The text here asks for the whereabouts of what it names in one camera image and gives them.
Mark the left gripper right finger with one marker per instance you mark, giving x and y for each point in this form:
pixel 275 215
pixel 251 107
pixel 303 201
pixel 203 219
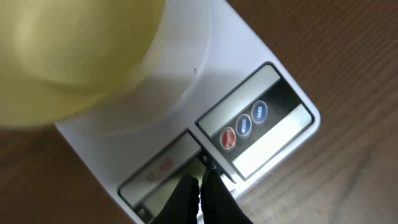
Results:
pixel 217 204

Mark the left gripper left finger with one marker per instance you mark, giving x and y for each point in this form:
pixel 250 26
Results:
pixel 182 205

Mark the white digital kitchen scale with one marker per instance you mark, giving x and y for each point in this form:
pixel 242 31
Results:
pixel 215 97

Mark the pale yellow plastic bowl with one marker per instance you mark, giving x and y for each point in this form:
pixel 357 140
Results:
pixel 62 57

